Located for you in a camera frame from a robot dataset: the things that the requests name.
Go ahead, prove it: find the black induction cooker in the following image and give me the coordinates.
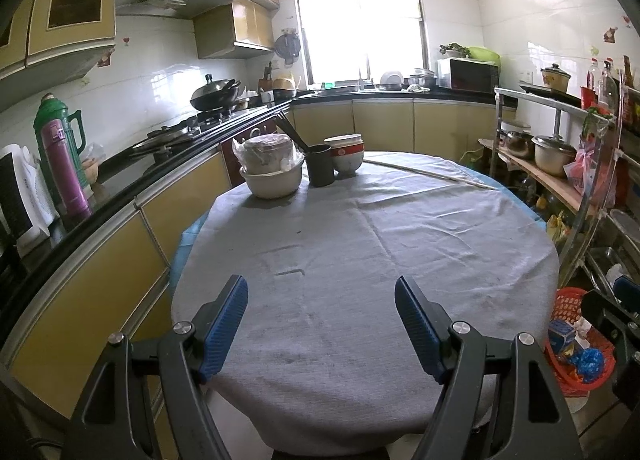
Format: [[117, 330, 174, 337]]
[[517, 82, 583, 108]]

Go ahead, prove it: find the stack of red white bowls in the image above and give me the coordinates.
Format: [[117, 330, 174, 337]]
[[324, 134, 365, 177]]

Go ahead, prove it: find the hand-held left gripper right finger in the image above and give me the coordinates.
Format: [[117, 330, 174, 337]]
[[394, 276, 583, 460]]

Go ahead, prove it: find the clear glass bottle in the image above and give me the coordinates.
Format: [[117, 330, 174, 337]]
[[597, 58, 618, 113]]

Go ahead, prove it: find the microwave oven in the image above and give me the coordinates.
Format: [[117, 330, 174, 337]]
[[437, 57, 501, 94]]

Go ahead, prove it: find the red plastic basket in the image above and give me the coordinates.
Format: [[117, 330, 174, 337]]
[[544, 287, 617, 398]]

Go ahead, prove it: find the clear bag of food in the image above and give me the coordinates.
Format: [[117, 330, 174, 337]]
[[80, 142, 107, 185]]

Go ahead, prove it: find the black wok with lid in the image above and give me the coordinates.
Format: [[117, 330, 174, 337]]
[[189, 73, 243, 112]]

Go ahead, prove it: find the green thermos flask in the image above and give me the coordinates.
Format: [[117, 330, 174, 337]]
[[33, 93, 83, 186]]

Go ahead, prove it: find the steel pot by sink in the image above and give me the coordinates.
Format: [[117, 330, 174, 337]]
[[407, 67, 438, 89]]

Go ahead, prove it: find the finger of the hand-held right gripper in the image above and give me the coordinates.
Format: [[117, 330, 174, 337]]
[[581, 290, 632, 341], [612, 275, 640, 303]]

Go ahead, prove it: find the gas stove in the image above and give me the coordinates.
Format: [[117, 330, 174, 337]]
[[131, 107, 251, 161]]

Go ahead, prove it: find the yellow wall cabinet glass door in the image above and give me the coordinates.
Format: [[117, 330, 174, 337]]
[[0, 0, 120, 111]]

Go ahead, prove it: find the long wooden stick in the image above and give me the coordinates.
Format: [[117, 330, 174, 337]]
[[362, 157, 498, 191]]

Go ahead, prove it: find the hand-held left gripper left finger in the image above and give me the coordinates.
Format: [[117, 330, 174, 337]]
[[65, 274, 250, 460]]

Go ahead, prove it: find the black chopstick cup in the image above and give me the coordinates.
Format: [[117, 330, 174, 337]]
[[305, 144, 335, 187]]

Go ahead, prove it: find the white black electric appliance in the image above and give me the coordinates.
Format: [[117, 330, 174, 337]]
[[0, 144, 58, 256]]

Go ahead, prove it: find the large steel pot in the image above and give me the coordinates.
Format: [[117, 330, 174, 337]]
[[531, 135, 577, 177]]

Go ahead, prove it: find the small steel pot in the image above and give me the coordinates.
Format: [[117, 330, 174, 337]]
[[504, 130, 535, 160]]

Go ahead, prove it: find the pink plastic bag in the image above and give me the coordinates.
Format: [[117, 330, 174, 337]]
[[564, 137, 608, 196]]

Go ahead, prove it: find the kitchen window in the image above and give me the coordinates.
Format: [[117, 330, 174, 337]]
[[287, 0, 432, 88]]

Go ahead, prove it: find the metal shelf rack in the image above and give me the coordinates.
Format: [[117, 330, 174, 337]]
[[477, 82, 640, 311]]

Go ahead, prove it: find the grey tablecloth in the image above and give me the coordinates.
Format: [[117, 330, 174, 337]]
[[171, 151, 561, 443]]

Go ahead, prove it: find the small blue milk carton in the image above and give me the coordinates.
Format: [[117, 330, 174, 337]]
[[547, 319, 578, 358]]

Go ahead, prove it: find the blue plastic table cover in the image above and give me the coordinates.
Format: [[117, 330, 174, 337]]
[[177, 175, 546, 273]]

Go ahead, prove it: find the yellow enamel pot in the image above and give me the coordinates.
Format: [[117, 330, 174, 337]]
[[540, 63, 572, 93]]

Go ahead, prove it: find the yellow plastic bag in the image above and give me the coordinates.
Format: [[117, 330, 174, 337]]
[[545, 212, 573, 248]]

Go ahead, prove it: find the purple vacuum bottle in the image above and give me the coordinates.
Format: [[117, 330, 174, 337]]
[[40, 120, 92, 218]]

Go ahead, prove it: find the blue plastic bag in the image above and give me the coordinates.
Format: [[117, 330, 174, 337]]
[[572, 347, 606, 383]]

